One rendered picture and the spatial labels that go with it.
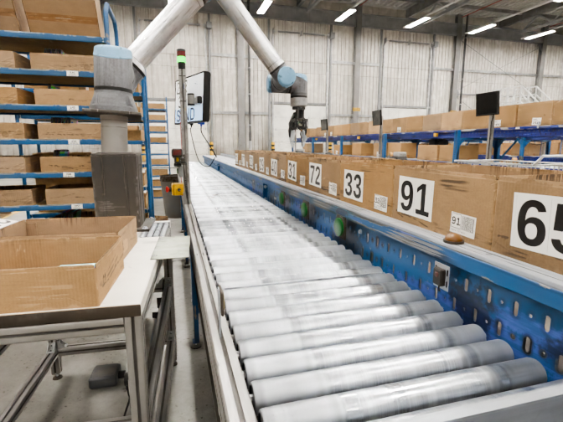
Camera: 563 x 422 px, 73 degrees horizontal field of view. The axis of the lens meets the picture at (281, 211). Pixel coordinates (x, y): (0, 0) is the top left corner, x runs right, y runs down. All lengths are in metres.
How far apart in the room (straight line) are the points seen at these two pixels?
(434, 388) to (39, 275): 0.81
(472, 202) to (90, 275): 0.88
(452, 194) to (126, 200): 1.27
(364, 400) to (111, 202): 1.37
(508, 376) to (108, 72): 1.63
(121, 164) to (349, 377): 1.32
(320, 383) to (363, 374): 0.08
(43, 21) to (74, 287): 2.16
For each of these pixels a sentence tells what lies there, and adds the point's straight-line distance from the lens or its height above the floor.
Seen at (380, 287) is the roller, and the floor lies 0.75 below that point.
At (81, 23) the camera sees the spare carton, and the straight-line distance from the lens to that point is 2.86.
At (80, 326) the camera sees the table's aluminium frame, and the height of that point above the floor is 0.71.
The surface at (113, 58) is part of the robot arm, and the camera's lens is 1.78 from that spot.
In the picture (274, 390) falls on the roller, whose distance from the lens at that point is 0.64.
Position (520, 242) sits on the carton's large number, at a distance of 0.88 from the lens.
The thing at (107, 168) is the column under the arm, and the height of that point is 1.01.
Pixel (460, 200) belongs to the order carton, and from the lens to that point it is 1.00.
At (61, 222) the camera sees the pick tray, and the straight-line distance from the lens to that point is 1.59.
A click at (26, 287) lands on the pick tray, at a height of 0.81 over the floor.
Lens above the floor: 1.11
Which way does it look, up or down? 10 degrees down
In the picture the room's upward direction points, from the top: straight up
